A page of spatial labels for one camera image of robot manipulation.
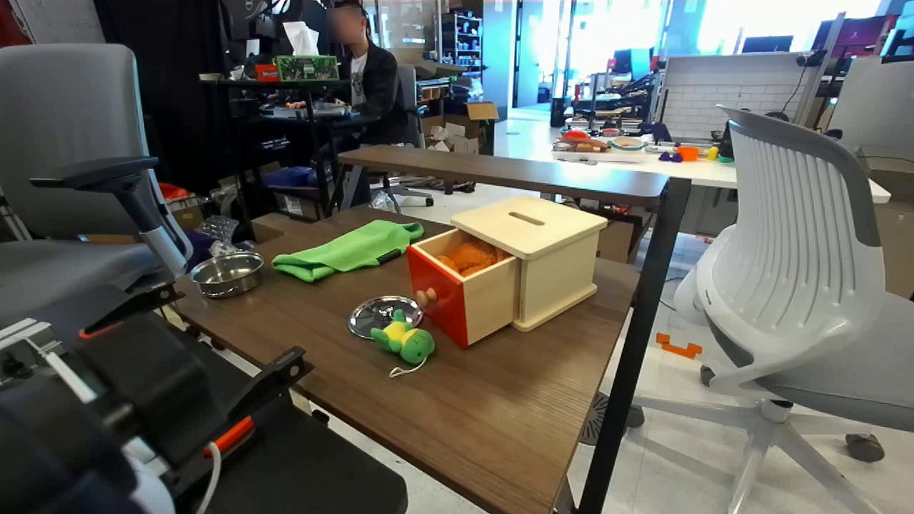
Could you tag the green yellow plush toy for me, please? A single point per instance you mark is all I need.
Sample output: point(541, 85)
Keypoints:
point(412, 345)

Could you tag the black shelving rack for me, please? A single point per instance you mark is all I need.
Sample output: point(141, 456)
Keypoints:
point(289, 117)

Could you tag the wooden box with slot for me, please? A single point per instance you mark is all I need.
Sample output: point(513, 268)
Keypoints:
point(555, 247)

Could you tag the white pegboard panel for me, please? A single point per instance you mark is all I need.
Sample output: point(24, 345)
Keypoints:
point(695, 92)

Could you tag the person in dark clothes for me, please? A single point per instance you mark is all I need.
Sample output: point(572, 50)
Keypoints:
point(373, 77)

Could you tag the shiny steel pot lid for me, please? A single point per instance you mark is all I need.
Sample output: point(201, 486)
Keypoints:
point(382, 312)

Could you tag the red front wooden drawer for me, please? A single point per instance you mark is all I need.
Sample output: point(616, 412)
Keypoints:
point(465, 284)

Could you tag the orange plastic clip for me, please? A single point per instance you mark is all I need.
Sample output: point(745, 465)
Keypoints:
point(682, 349)

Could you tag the dark wooden side table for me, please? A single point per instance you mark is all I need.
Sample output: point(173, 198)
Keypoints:
point(532, 419)

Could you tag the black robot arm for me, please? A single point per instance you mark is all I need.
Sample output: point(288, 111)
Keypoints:
point(106, 408)

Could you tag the green cloth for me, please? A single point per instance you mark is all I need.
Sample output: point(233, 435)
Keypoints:
point(363, 247)

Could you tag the small steel pot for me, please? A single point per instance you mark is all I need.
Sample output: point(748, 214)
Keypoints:
point(226, 272)

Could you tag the white grey office chair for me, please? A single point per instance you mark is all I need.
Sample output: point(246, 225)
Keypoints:
point(795, 297)

